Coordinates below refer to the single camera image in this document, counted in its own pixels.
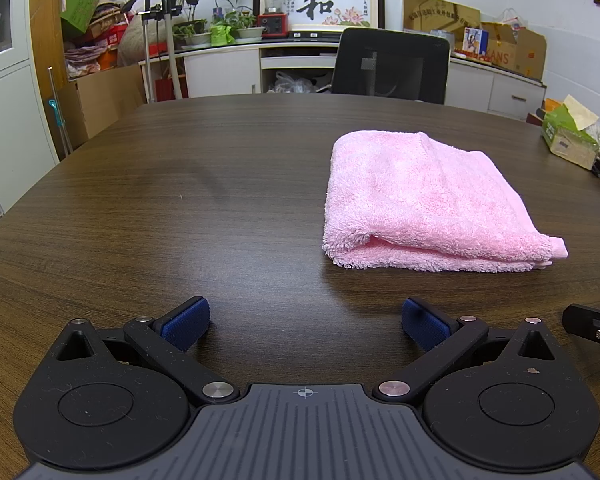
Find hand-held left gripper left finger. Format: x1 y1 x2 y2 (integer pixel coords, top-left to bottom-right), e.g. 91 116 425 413
55 296 239 407

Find broom stick blue clip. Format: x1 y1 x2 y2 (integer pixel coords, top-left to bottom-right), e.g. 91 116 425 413
47 65 74 157

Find red gift bag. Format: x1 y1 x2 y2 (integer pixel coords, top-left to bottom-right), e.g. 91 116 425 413
152 77 176 104

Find large brown cardboard box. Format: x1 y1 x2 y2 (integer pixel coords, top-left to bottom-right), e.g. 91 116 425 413
74 63 149 147

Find white tall cabinet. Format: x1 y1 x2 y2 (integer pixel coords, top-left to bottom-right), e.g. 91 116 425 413
0 0 62 233

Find clear plastic bag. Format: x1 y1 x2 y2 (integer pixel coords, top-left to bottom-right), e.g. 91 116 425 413
272 70 319 95

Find green cardboard box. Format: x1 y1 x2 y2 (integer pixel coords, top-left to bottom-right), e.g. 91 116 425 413
59 0 100 34

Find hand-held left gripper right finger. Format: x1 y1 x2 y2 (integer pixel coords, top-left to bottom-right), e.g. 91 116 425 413
372 297 557 407

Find open cardboard box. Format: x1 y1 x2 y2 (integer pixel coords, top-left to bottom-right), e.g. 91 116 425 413
479 20 548 81

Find gold plaque board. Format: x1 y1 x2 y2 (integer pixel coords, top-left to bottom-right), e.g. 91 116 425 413
402 0 483 44

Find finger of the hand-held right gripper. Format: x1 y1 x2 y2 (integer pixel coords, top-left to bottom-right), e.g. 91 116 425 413
562 303 600 381

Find white plastic bag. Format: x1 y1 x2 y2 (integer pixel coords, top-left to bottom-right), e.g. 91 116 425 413
499 8 529 32

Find white low cabinet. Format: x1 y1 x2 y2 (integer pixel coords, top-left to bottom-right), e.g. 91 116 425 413
139 39 549 122

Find green tissue box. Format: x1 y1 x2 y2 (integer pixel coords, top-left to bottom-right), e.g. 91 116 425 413
542 94 600 171

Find framed calligraphy picture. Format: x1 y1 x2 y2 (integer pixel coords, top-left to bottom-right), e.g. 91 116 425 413
252 0 386 31

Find red blender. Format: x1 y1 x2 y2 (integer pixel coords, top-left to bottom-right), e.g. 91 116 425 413
256 0 291 39

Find black office chair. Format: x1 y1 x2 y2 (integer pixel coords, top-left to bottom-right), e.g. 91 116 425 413
329 27 451 106

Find small green bag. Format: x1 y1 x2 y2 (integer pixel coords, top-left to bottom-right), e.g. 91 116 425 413
209 24 239 46

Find potted green plant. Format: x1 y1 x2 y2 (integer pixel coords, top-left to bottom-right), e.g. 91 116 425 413
229 9 266 41
172 19 214 50

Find pink towel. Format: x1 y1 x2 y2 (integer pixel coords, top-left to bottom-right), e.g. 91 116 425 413
321 130 569 274

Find crutches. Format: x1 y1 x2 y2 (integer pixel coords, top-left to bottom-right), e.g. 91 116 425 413
121 0 199 104

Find blue white picture box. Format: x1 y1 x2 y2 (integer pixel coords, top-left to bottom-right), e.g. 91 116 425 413
462 27 490 56

